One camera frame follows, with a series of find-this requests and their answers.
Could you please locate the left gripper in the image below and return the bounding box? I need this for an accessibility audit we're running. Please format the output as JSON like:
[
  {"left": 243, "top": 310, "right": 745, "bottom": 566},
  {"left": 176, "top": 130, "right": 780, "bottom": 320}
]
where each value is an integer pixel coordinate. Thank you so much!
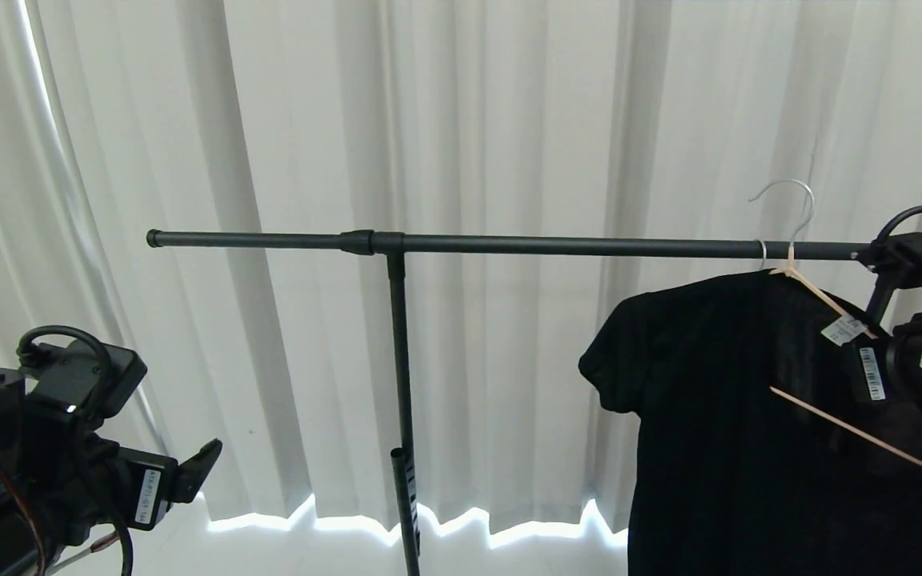
[{"left": 0, "top": 436, "right": 223, "bottom": 573}]

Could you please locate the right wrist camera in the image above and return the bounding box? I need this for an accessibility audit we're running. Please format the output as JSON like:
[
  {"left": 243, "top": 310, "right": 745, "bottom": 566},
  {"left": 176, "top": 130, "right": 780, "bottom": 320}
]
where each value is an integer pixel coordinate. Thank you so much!
[{"left": 857, "top": 232, "right": 922, "bottom": 277}]

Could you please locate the black garment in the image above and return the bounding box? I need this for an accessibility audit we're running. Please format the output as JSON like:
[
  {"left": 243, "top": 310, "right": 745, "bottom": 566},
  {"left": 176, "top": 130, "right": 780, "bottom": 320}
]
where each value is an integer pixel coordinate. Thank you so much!
[{"left": 578, "top": 270, "right": 922, "bottom": 576}]

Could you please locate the black cable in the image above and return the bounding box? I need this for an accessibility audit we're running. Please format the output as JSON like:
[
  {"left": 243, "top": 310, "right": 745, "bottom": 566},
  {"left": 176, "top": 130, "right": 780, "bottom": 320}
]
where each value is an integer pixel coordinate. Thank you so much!
[
  {"left": 17, "top": 325, "right": 114, "bottom": 377},
  {"left": 876, "top": 205, "right": 922, "bottom": 245}
]

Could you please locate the black clothes rack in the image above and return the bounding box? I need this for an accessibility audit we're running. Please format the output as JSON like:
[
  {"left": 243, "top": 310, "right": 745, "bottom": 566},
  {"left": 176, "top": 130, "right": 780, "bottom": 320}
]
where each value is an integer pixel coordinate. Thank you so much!
[{"left": 146, "top": 230, "right": 922, "bottom": 576}]

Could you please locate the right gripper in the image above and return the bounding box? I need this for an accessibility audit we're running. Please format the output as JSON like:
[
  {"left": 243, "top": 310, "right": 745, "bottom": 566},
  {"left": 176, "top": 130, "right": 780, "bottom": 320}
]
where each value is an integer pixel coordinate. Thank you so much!
[{"left": 849, "top": 308, "right": 922, "bottom": 409}]

